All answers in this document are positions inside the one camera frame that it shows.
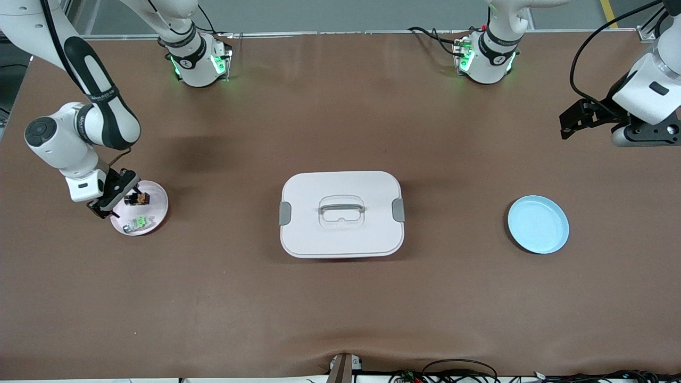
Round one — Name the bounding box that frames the pink round plate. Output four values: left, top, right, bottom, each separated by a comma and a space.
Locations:
110, 180, 170, 236

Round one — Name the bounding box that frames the light blue round plate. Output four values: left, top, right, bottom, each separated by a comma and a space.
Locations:
507, 195, 570, 255

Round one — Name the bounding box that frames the white lidded storage box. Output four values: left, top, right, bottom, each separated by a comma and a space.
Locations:
279, 171, 405, 259

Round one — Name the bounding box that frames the brown table mat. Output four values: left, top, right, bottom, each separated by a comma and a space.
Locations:
0, 31, 681, 381

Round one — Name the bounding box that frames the green and grey switch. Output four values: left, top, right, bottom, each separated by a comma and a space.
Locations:
123, 215, 156, 235

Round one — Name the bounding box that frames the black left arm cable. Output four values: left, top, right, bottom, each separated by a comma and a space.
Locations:
569, 0, 667, 107

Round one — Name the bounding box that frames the black left base cable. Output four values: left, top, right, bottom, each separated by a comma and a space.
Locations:
408, 26, 471, 57

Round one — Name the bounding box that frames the black base cable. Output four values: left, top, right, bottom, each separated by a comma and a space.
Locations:
178, 0, 235, 40
408, 26, 471, 57

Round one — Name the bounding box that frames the black right base cable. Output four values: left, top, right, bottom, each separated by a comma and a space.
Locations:
178, 0, 235, 40

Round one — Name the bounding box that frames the aluminium table edge rail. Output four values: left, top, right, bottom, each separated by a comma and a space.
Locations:
80, 28, 652, 41

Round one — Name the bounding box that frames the black cable bundle with plugs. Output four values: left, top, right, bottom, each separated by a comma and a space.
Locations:
532, 369, 681, 383

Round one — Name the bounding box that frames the black looped cable bundle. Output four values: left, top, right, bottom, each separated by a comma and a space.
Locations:
388, 359, 501, 383

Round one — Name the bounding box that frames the metal bracket with post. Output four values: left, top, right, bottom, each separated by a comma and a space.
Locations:
327, 353, 363, 383

